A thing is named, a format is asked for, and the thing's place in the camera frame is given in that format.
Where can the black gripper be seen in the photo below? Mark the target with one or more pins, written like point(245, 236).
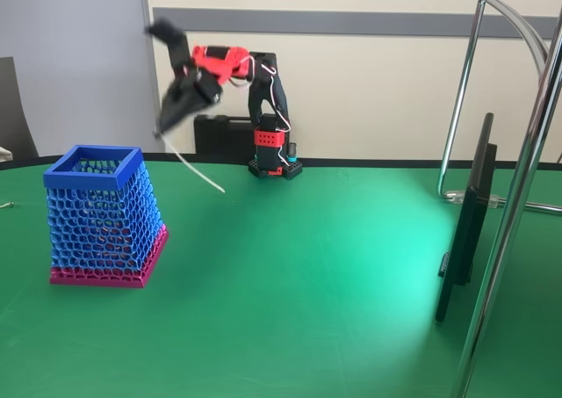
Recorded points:
point(181, 96)

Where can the thin white stick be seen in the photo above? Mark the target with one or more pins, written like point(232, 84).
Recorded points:
point(193, 169)

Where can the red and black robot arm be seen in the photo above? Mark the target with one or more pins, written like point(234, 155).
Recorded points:
point(268, 139)

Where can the blue and pink mesh basket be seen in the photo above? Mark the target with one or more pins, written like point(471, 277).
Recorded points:
point(101, 222)

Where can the black plastic tool case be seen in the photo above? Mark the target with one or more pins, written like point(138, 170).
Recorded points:
point(219, 134)

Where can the green table cover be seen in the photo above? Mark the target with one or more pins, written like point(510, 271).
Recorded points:
point(281, 319)

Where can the black LED light panel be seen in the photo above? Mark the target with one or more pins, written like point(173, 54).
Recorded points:
point(470, 222)

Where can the clear plastic clip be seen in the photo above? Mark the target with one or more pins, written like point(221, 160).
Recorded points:
point(492, 200)

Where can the chrome tube stand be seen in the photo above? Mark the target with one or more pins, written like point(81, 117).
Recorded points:
point(505, 240)

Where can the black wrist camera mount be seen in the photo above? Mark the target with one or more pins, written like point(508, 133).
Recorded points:
point(173, 42)

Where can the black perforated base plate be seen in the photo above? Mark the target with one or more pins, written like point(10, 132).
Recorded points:
point(293, 168)

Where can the grey wall rail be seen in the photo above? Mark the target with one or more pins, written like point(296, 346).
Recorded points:
point(351, 22)

